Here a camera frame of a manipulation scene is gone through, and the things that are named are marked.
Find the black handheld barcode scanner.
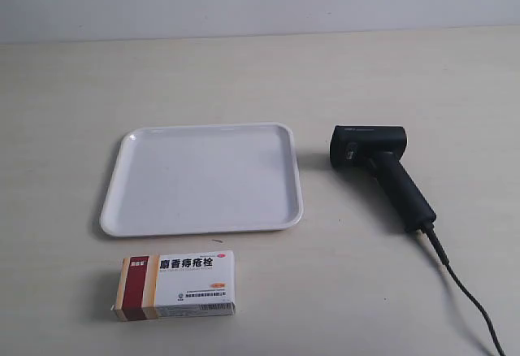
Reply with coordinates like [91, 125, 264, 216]
[329, 125, 436, 232]

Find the white plastic tray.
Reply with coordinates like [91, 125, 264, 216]
[99, 123, 304, 238]

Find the white red medicine box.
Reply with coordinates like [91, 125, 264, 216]
[111, 250, 236, 322]

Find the black scanner cable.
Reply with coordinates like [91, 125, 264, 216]
[414, 221, 509, 356]

